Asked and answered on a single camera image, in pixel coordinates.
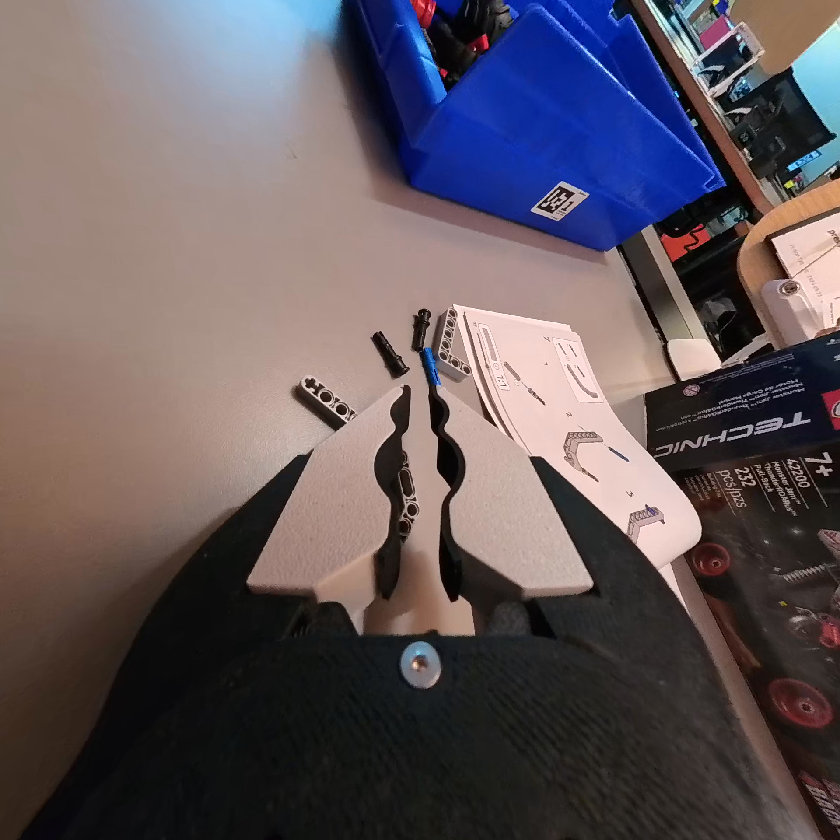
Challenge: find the light wooden round table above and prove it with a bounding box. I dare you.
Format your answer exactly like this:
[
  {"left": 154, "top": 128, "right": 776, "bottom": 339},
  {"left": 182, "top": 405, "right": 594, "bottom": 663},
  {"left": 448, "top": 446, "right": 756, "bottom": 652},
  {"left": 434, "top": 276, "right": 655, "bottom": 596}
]
[{"left": 738, "top": 190, "right": 840, "bottom": 349}]

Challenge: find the dark toy set box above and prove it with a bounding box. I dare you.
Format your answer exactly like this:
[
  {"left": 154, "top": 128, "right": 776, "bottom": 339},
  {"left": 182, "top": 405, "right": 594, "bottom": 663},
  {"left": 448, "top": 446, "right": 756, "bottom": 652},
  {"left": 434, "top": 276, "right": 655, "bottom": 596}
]
[{"left": 643, "top": 331, "right": 840, "bottom": 834}]

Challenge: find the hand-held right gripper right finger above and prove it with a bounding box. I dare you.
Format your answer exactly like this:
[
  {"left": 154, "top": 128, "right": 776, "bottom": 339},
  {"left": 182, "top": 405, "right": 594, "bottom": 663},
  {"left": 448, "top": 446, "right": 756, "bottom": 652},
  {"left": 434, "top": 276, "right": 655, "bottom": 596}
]
[{"left": 427, "top": 387, "right": 595, "bottom": 635}]

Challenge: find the white stand with screw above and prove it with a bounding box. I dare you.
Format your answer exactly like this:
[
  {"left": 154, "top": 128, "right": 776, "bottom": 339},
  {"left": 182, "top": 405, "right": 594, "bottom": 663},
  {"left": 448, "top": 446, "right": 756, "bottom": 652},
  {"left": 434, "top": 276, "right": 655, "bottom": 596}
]
[{"left": 761, "top": 279, "right": 829, "bottom": 349}]

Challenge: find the clear display case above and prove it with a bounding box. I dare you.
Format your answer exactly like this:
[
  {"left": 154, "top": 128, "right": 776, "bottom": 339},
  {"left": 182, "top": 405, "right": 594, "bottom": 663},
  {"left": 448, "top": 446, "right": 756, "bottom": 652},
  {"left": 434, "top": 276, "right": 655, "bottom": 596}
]
[{"left": 694, "top": 23, "right": 767, "bottom": 99}]

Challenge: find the grey L-shaped toy beam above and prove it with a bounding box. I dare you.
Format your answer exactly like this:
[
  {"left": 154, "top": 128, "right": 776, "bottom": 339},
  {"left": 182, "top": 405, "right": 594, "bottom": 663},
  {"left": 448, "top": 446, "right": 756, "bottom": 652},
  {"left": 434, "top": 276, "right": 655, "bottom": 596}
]
[{"left": 433, "top": 307, "right": 473, "bottom": 385}]

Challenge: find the framed paper sign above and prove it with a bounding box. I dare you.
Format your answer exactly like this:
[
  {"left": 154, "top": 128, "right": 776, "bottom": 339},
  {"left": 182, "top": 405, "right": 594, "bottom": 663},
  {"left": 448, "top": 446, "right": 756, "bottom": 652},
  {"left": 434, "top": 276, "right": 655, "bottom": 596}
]
[{"left": 768, "top": 210, "right": 840, "bottom": 329}]

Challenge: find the beige chair back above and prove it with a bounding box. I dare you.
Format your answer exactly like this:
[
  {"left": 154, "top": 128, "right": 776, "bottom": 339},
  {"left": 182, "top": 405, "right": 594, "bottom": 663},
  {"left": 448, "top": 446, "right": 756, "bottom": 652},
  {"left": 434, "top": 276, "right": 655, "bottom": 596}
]
[{"left": 728, "top": 0, "right": 840, "bottom": 74}]

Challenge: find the white flat board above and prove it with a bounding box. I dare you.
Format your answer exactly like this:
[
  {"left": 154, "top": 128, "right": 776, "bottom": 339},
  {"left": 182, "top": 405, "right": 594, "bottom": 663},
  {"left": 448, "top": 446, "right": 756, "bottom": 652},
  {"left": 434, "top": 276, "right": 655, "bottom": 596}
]
[{"left": 666, "top": 333, "right": 777, "bottom": 383}]

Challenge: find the black display box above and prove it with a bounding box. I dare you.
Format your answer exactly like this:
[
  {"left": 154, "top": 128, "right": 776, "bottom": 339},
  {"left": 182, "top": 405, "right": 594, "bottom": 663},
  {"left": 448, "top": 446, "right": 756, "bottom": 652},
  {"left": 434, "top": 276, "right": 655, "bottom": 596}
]
[{"left": 722, "top": 71, "right": 836, "bottom": 179}]

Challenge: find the grey angled toy beam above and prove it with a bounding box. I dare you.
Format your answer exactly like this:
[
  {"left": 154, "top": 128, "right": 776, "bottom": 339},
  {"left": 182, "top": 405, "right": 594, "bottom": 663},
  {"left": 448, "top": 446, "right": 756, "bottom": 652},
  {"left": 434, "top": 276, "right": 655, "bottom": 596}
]
[{"left": 394, "top": 449, "right": 421, "bottom": 542}]

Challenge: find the plain blue plastic bin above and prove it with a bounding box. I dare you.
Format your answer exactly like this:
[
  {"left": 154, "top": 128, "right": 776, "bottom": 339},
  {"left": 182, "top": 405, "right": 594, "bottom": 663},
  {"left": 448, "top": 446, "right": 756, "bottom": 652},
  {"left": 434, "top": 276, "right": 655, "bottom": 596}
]
[{"left": 508, "top": 0, "right": 726, "bottom": 191}]

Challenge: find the blue plastic bin with tag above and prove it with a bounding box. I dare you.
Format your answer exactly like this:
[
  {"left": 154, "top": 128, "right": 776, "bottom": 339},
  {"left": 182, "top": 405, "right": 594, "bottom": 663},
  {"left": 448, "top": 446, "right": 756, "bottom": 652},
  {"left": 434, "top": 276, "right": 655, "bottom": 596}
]
[{"left": 341, "top": 0, "right": 723, "bottom": 252}]

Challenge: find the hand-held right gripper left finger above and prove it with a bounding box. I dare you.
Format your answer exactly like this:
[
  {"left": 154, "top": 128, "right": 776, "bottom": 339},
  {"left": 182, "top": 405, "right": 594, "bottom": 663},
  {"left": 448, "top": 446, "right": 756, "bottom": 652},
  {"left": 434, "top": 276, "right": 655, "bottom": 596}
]
[{"left": 246, "top": 385, "right": 413, "bottom": 635}]

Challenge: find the grey straight toy beam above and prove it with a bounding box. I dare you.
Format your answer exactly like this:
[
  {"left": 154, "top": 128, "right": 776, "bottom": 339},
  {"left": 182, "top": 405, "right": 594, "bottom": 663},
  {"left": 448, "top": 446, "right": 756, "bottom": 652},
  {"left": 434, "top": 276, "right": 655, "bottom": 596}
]
[{"left": 294, "top": 375, "right": 358, "bottom": 427}]

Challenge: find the white instruction booklet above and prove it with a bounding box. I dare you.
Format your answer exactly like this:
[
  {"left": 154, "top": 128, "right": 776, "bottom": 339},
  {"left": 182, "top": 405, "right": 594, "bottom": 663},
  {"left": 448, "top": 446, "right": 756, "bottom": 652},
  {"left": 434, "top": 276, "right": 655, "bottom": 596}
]
[{"left": 453, "top": 305, "right": 703, "bottom": 565}]

